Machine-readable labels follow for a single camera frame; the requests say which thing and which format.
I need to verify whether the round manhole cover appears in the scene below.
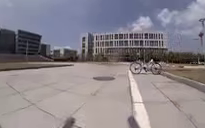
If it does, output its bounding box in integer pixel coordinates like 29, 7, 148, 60
92, 75, 117, 82

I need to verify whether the white building with window grid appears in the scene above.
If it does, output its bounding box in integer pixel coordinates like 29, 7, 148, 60
80, 31, 169, 63

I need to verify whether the low building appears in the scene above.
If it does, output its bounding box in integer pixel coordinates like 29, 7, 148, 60
52, 48, 79, 62

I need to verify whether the grey concrete slab pavement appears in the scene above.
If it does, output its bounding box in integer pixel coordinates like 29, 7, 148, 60
0, 62, 205, 128

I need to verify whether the bicycle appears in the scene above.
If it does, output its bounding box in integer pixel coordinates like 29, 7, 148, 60
129, 58, 163, 76

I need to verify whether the dark kerb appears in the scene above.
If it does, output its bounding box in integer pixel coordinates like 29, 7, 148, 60
0, 63, 75, 74

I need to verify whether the robot's own part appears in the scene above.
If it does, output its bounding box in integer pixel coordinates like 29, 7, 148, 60
127, 115, 141, 128
62, 116, 77, 128

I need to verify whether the dark glass building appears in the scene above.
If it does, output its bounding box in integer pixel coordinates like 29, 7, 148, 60
0, 28, 17, 55
15, 29, 43, 56

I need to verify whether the dry grass strip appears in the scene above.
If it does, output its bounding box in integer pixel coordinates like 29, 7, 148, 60
0, 61, 74, 72
164, 67, 205, 87

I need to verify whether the row of trees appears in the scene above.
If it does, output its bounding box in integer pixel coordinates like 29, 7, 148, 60
93, 49, 205, 65

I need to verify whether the grey kerb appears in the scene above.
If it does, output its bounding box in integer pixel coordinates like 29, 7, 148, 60
161, 71, 205, 98

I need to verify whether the tall mast pole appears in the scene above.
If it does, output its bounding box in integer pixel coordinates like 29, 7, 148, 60
197, 18, 205, 67

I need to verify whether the low grey wall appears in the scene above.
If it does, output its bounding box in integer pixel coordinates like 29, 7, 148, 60
0, 53, 54, 63

